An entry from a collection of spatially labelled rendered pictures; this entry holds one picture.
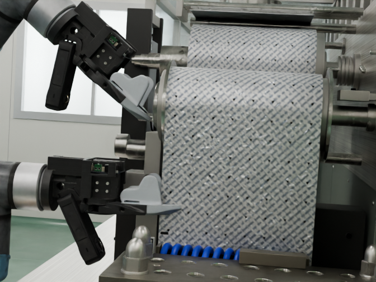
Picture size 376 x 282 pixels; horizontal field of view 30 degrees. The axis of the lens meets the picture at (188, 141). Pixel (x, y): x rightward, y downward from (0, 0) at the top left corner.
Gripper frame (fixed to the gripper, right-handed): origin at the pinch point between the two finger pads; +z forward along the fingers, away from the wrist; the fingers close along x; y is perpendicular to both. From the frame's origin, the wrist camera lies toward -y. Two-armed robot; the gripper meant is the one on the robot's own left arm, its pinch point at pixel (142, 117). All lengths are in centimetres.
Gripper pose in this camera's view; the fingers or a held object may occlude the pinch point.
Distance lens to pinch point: 114.1
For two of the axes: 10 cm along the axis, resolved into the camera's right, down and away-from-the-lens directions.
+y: 6.8, -7.2, -1.1
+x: 1.1, -0.5, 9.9
